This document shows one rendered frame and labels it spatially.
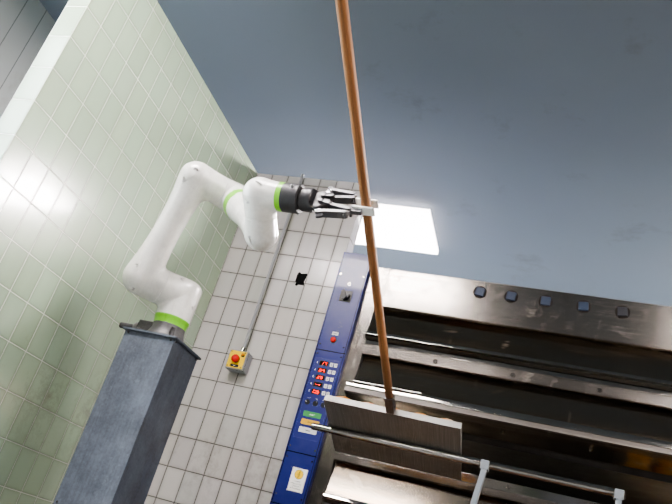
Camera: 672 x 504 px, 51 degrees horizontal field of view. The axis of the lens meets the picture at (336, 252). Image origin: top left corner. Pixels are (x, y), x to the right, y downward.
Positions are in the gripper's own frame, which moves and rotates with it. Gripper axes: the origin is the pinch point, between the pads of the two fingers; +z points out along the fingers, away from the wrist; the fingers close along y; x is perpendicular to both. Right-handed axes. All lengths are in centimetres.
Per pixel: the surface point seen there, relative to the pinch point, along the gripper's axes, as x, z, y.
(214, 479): -162, -86, 16
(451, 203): -178, -29, -230
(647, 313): -120, 93, -93
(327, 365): -137, -47, -43
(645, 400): -134, 95, -55
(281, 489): -158, -51, 14
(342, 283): -121, -52, -84
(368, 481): -157, -14, 1
